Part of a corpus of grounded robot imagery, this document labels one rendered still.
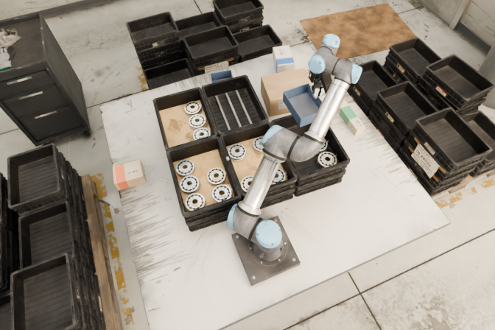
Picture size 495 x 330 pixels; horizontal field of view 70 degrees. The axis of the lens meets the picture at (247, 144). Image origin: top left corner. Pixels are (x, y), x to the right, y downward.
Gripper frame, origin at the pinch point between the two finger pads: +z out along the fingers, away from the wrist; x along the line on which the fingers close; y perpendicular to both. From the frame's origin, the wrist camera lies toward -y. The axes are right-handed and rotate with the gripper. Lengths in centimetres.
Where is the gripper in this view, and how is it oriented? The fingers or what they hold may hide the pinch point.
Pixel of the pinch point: (317, 97)
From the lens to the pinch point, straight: 187.1
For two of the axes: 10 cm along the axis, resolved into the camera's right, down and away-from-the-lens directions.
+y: -3.6, -7.6, 5.4
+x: -9.3, 2.5, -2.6
